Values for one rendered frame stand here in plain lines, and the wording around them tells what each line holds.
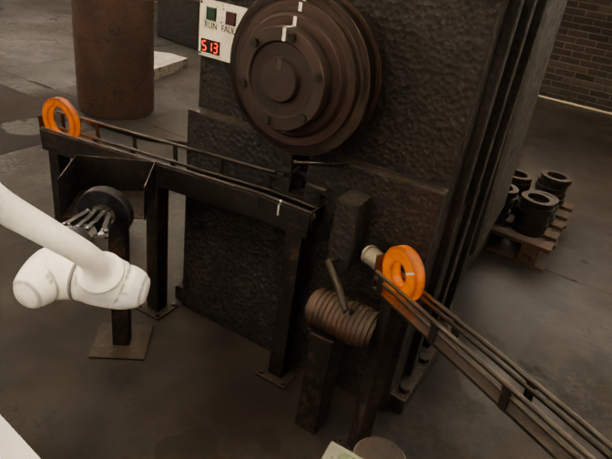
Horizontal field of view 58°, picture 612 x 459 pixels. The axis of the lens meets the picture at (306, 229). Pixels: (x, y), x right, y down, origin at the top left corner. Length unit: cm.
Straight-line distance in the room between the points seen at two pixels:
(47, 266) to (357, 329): 84
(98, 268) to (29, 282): 17
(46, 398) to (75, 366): 16
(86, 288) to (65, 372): 93
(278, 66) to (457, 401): 141
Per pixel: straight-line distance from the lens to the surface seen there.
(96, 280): 130
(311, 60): 152
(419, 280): 148
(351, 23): 155
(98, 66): 448
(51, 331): 240
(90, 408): 208
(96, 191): 165
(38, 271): 138
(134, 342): 229
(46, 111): 254
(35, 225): 118
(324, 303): 168
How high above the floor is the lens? 150
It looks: 29 degrees down
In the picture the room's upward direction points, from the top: 9 degrees clockwise
